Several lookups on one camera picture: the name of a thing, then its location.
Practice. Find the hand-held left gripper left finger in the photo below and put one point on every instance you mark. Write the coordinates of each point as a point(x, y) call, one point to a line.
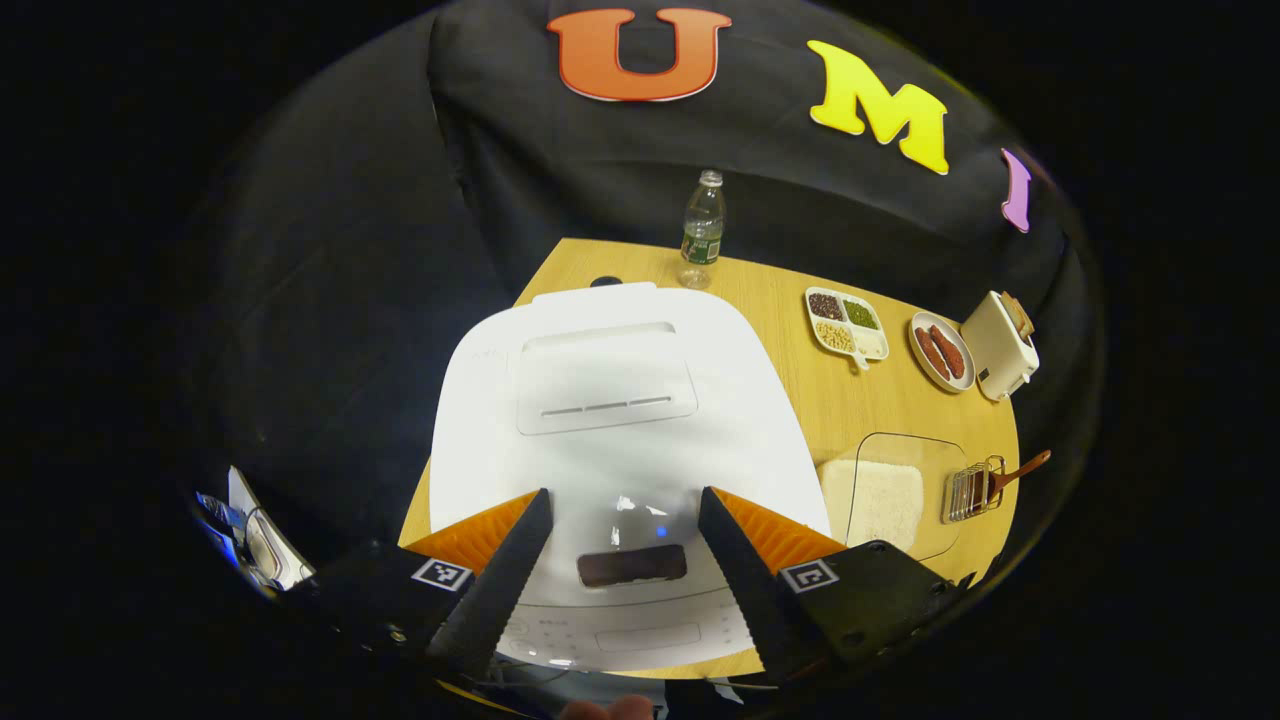
point(505, 585)

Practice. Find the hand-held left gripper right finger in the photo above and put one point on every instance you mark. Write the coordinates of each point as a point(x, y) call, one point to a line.
point(755, 590)

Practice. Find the white rice cooker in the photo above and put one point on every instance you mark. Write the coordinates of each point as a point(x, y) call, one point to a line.
point(610, 420)

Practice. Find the brown wooden spoon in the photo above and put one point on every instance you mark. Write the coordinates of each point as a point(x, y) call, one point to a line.
point(1020, 470)

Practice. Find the white divided bean tray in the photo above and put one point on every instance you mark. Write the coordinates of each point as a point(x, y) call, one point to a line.
point(845, 325)

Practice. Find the brown meat piece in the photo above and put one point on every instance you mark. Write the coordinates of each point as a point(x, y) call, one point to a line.
point(950, 350)
point(932, 355)

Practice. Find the blue white printed strip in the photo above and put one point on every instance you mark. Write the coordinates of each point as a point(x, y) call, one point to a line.
point(220, 510)

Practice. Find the white round plate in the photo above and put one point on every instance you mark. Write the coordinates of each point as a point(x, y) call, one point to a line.
point(965, 380)

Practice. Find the black backdrop cloth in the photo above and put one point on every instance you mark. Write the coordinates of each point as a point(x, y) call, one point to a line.
point(350, 300)

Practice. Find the white toaster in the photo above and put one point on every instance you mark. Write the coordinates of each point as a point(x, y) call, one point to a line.
point(995, 350)

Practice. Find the clear plastic water bottle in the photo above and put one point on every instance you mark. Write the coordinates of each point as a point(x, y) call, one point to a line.
point(702, 235)

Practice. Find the toast slice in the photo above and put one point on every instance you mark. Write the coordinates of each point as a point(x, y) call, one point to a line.
point(1025, 315)
point(1012, 318)

